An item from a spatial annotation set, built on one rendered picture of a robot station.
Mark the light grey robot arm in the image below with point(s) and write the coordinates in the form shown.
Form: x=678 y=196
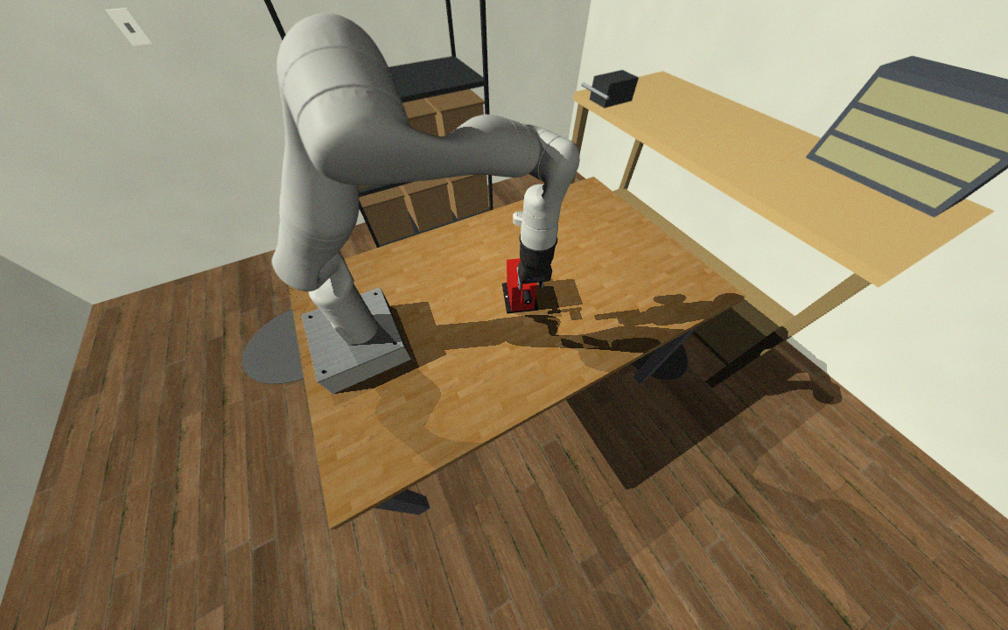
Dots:
x=351 y=127

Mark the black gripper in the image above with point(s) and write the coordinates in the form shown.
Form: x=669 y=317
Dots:
x=537 y=248

